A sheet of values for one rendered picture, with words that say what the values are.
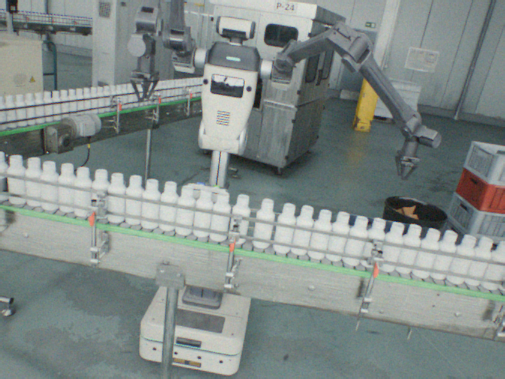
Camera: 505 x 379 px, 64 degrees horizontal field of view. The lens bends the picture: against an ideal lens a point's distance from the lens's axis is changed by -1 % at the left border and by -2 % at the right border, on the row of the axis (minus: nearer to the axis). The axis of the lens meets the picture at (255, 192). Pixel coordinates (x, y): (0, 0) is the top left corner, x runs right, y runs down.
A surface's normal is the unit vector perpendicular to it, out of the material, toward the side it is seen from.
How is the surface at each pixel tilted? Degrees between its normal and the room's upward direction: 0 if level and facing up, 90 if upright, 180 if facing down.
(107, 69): 90
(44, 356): 0
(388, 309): 90
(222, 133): 90
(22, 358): 0
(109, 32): 90
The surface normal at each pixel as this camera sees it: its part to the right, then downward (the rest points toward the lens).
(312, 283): -0.09, 0.36
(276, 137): -0.37, 0.36
